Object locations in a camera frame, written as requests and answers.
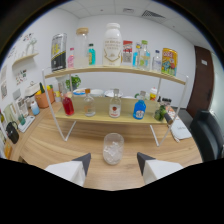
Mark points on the clear bottle red label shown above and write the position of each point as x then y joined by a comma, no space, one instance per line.
115,110

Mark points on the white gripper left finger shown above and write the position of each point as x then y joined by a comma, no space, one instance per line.
71,170

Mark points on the two-tier wooden shelf rack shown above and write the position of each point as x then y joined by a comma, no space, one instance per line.
100,119

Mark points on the square ceiling fixture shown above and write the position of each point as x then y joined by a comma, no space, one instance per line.
128,10

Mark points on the clear bottle blue cap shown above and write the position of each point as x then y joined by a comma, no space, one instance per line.
157,63

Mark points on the blue rimmed bowl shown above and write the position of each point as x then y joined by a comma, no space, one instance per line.
79,92

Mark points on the blue bottle yellow cap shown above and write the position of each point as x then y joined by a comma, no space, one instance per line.
135,58

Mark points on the small clear bottle orange cap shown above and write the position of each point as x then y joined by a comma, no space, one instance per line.
89,108

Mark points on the black and yellow can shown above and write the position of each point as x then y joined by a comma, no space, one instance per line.
59,53

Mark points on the brown door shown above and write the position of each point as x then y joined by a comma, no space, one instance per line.
200,83

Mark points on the white bowl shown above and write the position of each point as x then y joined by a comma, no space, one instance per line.
97,92

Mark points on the orange basket with fruit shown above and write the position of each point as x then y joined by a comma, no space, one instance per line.
44,99

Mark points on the clear glass with ice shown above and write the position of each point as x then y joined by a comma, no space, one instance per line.
113,150

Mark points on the small pink bottle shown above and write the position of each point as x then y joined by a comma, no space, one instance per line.
71,60

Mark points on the small red liquid bottle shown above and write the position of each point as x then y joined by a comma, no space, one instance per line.
68,107

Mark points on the white printed paper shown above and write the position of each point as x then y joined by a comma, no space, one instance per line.
180,128

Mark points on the light blue bottle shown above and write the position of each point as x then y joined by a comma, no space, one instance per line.
35,109

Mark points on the dark brown stick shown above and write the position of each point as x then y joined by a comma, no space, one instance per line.
168,118

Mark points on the orange yellow drink can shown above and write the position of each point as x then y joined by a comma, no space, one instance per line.
169,62

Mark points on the large white bottle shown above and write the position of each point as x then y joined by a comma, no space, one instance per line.
112,46

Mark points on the white scale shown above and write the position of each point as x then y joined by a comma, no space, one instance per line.
26,124

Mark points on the small teal bottle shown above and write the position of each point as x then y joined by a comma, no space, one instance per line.
91,56

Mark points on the white kettle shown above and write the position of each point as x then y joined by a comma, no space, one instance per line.
32,89

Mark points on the black chair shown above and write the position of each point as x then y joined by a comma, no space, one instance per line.
206,136

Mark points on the small dark bottles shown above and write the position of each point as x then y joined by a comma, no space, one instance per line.
165,101

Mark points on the glass jar wooden lid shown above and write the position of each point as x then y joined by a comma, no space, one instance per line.
81,50

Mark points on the white bottle yellow label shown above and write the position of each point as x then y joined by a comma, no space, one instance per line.
153,94

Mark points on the black bag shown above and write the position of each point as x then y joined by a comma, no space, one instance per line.
12,133

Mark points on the ceiling air vent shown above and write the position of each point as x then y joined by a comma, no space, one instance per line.
152,14

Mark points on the green potted plant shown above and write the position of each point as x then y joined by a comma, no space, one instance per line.
75,81

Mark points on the wooden wall shelf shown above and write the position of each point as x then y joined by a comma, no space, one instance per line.
25,59

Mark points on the clear bottle green cap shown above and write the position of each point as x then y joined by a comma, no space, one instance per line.
144,58

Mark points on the blue liquid bottle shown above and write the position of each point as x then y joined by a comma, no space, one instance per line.
139,111

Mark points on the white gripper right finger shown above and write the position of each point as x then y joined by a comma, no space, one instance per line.
156,168

